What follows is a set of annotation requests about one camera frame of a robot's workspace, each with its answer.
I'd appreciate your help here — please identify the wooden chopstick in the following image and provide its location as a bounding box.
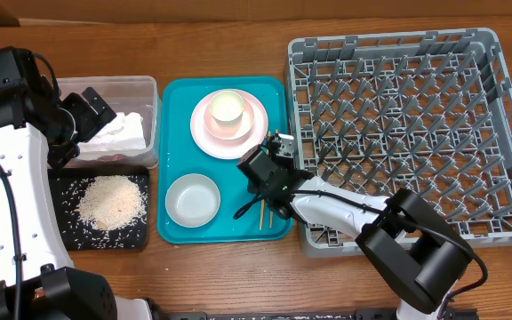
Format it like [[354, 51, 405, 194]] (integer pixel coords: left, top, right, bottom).
[[268, 129, 279, 228], [259, 200, 266, 230]]

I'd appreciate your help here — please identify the white napkin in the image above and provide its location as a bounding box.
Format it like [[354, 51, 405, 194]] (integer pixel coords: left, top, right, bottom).
[[78, 112, 146, 153]]

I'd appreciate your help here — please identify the white paper cup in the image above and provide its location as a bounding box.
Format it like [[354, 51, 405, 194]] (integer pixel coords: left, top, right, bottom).
[[209, 90, 244, 125]]

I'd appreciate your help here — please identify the grey bowl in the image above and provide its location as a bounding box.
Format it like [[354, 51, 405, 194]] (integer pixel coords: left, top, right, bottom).
[[164, 173, 220, 228]]

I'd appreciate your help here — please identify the rice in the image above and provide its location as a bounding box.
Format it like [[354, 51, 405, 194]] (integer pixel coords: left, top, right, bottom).
[[60, 174, 149, 248]]

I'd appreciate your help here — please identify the red snack wrapper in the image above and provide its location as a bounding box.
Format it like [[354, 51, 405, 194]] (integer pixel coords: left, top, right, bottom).
[[98, 154, 125, 162]]

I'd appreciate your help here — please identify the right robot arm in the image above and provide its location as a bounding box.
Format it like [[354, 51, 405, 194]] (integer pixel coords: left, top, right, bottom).
[[234, 135, 474, 319]]

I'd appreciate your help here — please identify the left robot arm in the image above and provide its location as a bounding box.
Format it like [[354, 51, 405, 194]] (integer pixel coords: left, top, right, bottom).
[[0, 83, 163, 319]]

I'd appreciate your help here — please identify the grey dishwasher rack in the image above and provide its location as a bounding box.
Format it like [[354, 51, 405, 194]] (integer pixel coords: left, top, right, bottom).
[[286, 28, 512, 247]]

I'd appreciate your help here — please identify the clear plastic bin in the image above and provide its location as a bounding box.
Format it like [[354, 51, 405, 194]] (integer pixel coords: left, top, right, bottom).
[[58, 76, 161, 169]]

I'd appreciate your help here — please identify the pink small plate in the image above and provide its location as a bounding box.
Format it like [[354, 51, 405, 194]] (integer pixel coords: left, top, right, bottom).
[[204, 99, 254, 140]]

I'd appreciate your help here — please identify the pink large plate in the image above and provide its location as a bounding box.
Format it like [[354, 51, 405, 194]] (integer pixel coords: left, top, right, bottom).
[[190, 89, 268, 160]]

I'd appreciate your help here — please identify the black plastic tray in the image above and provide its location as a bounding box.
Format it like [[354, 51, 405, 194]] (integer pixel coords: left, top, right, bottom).
[[47, 165, 151, 252]]

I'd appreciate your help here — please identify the cardboard backdrop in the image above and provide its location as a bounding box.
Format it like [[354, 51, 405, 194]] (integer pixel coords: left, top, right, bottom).
[[0, 0, 512, 27]]

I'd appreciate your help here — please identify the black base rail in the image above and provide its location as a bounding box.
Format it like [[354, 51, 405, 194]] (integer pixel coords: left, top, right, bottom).
[[148, 301, 479, 320]]

